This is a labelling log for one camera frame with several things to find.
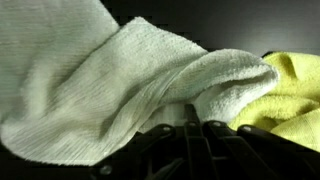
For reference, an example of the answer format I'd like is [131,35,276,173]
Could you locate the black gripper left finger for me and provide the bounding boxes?
[90,124,184,180]

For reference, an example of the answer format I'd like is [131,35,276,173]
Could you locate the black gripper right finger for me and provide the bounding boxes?
[203,121,320,180]

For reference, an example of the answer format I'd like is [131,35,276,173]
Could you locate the yellow towel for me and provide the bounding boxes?
[229,52,320,151]

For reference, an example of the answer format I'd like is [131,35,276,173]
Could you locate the white towel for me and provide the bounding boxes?
[0,0,279,165]

